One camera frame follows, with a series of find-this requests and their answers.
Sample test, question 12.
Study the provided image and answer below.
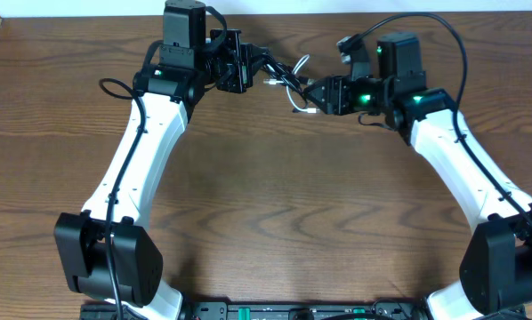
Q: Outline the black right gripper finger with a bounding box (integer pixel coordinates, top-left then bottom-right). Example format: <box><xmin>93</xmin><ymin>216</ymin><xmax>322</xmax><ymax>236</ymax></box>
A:
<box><xmin>306</xmin><ymin>93</ymin><xmax>337</xmax><ymax>115</ymax></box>
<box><xmin>303</xmin><ymin>76</ymin><xmax>337</xmax><ymax>96</ymax></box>

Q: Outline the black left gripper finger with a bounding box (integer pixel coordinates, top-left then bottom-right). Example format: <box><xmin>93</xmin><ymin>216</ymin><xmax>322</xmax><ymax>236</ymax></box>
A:
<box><xmin>241</xmin><ymin>43</ymin><xmax>270</xmax><ymax>60</ymax></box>
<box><xmin>247</xmin><ymin>57</ymin><xmax>272</xmax><ymax>84</ymax></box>

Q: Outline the white USB cable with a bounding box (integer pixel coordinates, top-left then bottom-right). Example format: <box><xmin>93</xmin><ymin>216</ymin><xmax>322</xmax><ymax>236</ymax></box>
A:
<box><xmin>262</xmin><ymin>53</ymin><xmax>320</xmax><ymax>115</ymax></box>

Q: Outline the black USB cable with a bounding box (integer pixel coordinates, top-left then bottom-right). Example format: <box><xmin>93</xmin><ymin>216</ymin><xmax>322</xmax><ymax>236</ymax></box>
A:
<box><xmin>261</xmin><ymin>60</ymin><xmax>316</xmax><ymax>97</ymax></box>

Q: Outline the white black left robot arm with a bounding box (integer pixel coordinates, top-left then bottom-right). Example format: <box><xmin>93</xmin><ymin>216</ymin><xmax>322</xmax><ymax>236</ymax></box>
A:
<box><xmin>53</xmin><ymin>1</ymin><xmax>268</xmax><ymax>319</ymax></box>

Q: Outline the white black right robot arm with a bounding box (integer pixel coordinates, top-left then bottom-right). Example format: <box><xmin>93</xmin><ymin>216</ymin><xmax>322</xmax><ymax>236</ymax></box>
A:
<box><xmin>304</xmin><ymin>32</ymin><xmax>532</xmax><ymax>319</ymax></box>

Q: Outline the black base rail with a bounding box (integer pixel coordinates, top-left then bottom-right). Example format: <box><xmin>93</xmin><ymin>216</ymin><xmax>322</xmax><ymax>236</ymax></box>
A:
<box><xmin>78</xmin><ymin>298</ymin><xmax>528</xmax><ymax>320</ymax></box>

